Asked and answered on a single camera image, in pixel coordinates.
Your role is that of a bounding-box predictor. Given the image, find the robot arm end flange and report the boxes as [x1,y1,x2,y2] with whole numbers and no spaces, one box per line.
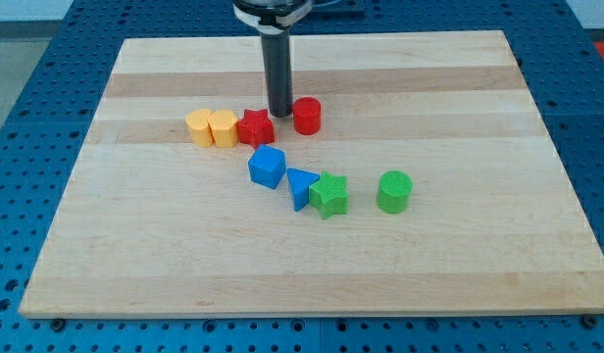
[232,0,314,34]

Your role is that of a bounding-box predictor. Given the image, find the blue triangle block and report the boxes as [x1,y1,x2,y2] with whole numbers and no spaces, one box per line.
[286,168,320,212]

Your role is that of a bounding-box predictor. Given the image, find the blue cube block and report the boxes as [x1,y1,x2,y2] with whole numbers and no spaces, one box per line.
[248,144,286,189]

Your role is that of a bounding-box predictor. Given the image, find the green star block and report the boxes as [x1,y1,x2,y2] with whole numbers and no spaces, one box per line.
[309,172,349,220]

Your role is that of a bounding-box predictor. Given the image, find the red cylinder block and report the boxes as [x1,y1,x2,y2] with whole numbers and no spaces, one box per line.
[293,97,322,135]

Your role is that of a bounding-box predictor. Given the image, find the red star block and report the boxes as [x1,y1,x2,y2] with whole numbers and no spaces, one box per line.
[237,109,276,149]

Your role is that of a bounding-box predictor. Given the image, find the green cylinder block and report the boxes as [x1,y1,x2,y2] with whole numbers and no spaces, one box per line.
[377,171,413,214]

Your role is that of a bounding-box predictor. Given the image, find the yellow hexagon block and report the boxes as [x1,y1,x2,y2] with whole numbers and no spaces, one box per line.
[207,110,239,148]

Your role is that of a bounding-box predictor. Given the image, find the yellow rounded block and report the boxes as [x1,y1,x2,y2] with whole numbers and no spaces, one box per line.
[185,109,214,148]

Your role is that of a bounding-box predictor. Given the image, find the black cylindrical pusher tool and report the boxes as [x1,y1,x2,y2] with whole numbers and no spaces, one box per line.
[261,30,293,118]

